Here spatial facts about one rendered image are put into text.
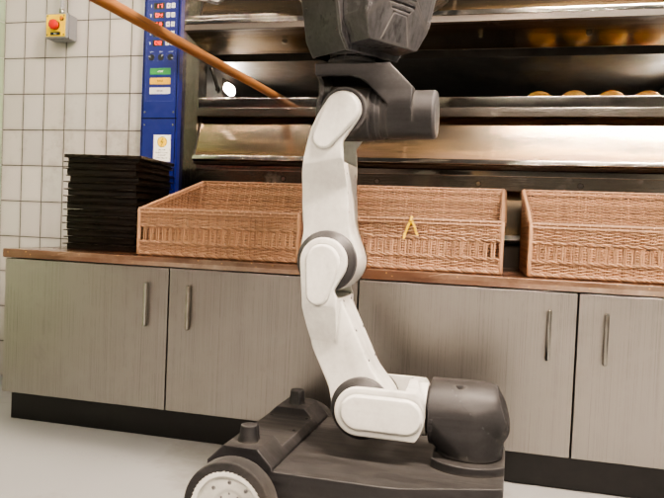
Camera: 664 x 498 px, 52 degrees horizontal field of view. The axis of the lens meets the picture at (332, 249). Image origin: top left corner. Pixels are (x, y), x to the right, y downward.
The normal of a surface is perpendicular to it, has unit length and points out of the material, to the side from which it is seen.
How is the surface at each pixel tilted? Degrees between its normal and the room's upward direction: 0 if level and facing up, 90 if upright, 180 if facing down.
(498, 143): 70
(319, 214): 90
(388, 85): 90
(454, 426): 90
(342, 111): 90
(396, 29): 105
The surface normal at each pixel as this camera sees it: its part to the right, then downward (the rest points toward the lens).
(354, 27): -0.71, 0.43
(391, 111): -0.25, 0.41
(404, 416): -0.25, 0.02
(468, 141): -0.22, -0.33
